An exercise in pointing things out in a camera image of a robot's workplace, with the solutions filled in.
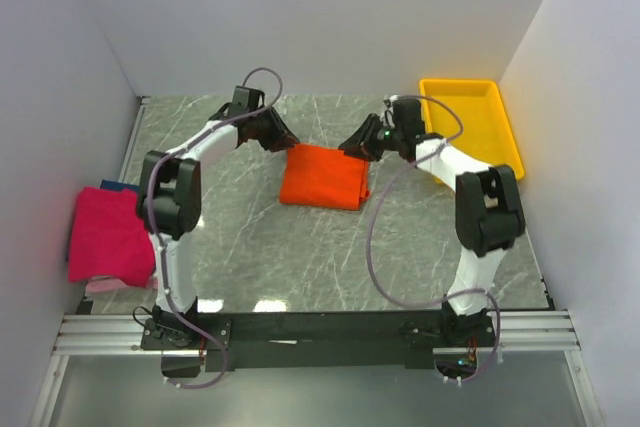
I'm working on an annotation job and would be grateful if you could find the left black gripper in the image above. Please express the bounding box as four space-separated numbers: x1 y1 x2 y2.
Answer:
250 108 300 155

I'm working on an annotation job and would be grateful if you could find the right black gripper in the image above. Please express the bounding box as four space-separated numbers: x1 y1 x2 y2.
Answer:
337 116 402 165

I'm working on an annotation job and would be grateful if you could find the orange t shirt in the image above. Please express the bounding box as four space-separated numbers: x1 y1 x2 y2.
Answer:
279 144 370 211

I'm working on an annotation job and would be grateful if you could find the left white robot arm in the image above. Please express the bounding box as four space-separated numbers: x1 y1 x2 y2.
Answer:
136 86 299 349

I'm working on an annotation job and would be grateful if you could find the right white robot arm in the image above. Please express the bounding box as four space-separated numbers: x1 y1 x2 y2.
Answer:
339 95 526 346

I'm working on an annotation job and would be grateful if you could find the yellow plastic tray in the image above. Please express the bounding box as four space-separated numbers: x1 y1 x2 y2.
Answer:
419 78 525 180

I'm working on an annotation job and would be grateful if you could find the folded navy t shirt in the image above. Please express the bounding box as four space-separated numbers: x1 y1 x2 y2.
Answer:
100 179 139 193

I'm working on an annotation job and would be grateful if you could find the folded magenta t shirt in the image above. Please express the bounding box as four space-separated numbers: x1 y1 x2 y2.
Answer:
68 187 155 287

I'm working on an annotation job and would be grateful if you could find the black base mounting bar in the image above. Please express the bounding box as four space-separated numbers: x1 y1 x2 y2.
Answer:
140 310 495 372

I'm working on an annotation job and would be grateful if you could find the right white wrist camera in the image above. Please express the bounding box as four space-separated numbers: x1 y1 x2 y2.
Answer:
382 95 399 129

